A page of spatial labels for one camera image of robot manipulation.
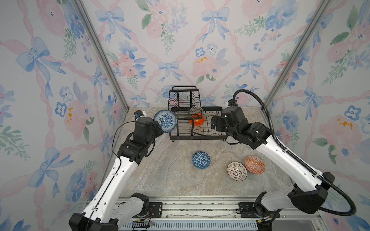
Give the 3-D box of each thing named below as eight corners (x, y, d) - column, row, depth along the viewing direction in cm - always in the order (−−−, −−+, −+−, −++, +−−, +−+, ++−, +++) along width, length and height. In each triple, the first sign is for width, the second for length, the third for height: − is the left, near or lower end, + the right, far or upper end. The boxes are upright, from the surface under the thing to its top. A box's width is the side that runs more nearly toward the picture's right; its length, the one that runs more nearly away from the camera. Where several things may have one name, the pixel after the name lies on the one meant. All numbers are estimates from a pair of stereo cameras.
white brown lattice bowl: (228, 181, 85) (230, 178, 81) (225, 164, 92) (227, 161, 88) (245, 181, 85) (248, 178, 81) (241, 164, 92) (244, 161, 88)
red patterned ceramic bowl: (246, 175, 88) (248, 173, 85) (242, 158, 95) (244, 155, 92) (265, 175, 88) (267, 173, 85) (259, 158, 95) (261, 155, 92)
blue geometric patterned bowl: (192, 169, 90) (192, 166, 86) (191, 154, 96) (192, 151, 93) (210, 169, 90) (211, 166, 87) (208, 154, 96) (209, 151, 93)
